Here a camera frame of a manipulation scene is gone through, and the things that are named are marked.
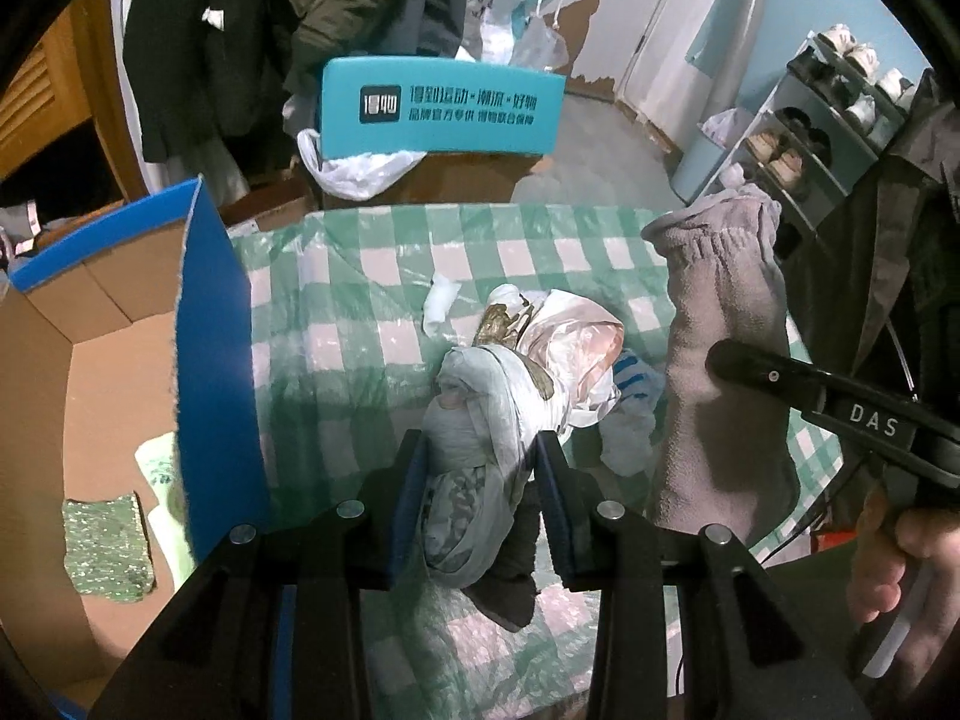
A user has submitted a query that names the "cardboard box with blue rim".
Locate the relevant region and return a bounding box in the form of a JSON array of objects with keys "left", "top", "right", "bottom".
[{"left": 0, "top": 176, "right": 275, "bottom": 713}]

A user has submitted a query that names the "white sneaker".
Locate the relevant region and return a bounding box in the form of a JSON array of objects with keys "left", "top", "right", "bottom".
[
  {"left": 816, "top": 24, "right": 880, "bottom": 73},
  {"left": 874, "top": 67, "right": 920, "bottom": 110}
]

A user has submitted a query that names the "grey shoe rack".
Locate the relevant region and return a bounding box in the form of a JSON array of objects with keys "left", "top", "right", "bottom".
[{"left": 724, "top": 28, "right": 929, "bottom": 235}]

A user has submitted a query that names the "person's olive jacket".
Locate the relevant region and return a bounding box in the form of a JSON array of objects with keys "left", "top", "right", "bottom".
[{"left": 750, "top": 82, "right": 960, "bottom": 720}]

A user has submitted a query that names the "black hanging jacket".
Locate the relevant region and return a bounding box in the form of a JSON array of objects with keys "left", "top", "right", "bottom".
[{"left": 131, "top": 0, "right": 301, "bottom": 166}]

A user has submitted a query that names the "teal printed box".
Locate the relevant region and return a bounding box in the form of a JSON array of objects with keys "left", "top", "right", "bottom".
[{"left": 315, "top": 56, "right": 567, "bottom": 160}]

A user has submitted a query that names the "green checked tablecloth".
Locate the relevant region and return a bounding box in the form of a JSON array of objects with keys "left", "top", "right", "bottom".
[{"left": 225, "top": 202, "right": 845, "bottom": 713}]

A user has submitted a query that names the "green glitter cloth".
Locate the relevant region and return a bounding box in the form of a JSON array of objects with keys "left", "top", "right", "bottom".
[{"left": 62, "top": 493, "right": 156, "bottom": 602}]

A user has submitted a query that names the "pair of black shoes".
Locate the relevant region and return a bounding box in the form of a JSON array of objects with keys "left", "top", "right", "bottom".
[{"left": 776, "top": 106, "right": 835, "bottom": 160}]

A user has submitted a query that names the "white blue striped sock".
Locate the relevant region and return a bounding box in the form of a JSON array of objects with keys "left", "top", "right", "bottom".
[{"left": 600, "top": 351, "right": 665, "bottom": 477}]

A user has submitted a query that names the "wooden cabinet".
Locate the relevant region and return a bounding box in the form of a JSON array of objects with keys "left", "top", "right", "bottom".
[{"left": 0, "top": 11, "right": 151, "bottom": 203}]

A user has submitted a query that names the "silver refrigerator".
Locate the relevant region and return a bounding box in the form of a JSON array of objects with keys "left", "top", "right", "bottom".
[{"left": 615, "top": 0, "right": 775, "bottom": 128}]

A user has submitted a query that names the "pale patterned scarf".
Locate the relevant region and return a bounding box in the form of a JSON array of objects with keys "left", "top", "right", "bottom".
[{"left": 420, "top": 283, "right": 575, "bottom": 590}]

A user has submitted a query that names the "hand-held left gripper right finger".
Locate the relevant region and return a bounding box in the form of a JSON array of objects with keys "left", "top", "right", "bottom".
[{"left": 534, "top": 431, "right": 871, "bottom": 720}]

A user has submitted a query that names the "clear plastic bag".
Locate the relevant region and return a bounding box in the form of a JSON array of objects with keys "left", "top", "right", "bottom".
[{"left": 472, "top": 0, "right": 572, "bottom": 74}]

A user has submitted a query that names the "small white sock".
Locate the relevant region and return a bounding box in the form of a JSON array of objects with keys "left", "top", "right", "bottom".
[{"left": 422, "top": 276, "right": 462, "bottom": 338}]

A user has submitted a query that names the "pair of beige shoes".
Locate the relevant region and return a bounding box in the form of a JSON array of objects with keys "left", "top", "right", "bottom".
[{"left": 746, "top": 131, "right": 809, "bottom": 182}]

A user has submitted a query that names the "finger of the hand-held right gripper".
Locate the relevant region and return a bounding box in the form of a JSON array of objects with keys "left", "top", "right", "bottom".
[{"left": 706, "top": 339, "right": 830, "bottom": 421}]

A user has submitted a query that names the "dark grey sock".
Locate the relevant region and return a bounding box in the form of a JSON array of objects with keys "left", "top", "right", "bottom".
[{"left": 480, "top": 495, "right": 542, "bottom": 627}]

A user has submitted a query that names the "person's right hand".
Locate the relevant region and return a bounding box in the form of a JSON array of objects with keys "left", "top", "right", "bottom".
[{"left": 849, "top": 481, "right": 960, "bottom": 682}]

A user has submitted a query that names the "long grey fleece sock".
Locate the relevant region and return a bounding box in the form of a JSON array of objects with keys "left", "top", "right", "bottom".
[{"left": 641, "top": 191, "right": 800, "bottom": 541}]

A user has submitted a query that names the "small white plastic bag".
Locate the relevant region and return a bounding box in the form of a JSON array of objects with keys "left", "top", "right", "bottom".
[{"left": 701, "top": 109, "right": 755, "bottom": 152}]

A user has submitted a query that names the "green plastic packet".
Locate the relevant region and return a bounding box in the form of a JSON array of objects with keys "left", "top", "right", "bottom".
[{"left": 135, "top": 431, "right": 200, "bottom": 571}]

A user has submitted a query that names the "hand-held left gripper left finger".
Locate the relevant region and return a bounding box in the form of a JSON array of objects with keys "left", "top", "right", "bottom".
[{"left": 90, "top": 429, "right": 432, "bottom": 720}]

